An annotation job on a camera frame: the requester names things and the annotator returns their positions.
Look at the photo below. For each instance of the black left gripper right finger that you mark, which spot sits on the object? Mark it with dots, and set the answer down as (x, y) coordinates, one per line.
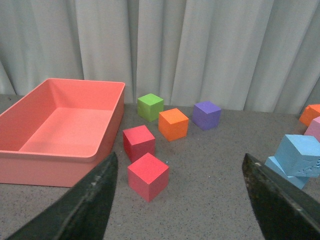
(283, 211)

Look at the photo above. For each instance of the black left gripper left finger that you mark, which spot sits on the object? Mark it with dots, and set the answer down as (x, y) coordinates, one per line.
(82, 213)

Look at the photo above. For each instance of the light blue foam block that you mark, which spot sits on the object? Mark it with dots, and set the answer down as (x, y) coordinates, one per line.
(299, 155)
(273, 164)

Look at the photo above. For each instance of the red foam block front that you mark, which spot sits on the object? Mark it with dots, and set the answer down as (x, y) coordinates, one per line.
(148, 176)

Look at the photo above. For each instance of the red foam block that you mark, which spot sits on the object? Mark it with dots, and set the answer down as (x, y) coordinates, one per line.
(138, 141)
(148, 176)

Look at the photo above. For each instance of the salmon pink plastic bin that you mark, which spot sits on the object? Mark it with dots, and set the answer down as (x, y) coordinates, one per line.
(59, 131)

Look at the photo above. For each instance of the pink foam block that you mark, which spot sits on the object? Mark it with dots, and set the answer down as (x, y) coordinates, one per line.
(314, 129)

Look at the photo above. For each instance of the red foam block rear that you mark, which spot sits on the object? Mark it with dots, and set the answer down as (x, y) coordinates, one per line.
(138, 141)

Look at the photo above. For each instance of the orange foam block behind bin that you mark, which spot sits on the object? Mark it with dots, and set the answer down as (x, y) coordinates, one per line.
(311, 112)

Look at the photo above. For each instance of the purple foam block far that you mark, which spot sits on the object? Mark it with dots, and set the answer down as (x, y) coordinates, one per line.
(206, 115)

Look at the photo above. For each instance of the green foam block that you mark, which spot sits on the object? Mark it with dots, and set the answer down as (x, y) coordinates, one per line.
(149, 106)

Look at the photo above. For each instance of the orange foam block left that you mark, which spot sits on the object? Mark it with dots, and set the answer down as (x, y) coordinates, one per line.
(173, 124)

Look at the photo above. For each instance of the grey pleated curtain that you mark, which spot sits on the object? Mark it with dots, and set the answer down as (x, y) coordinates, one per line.
(255, 55)

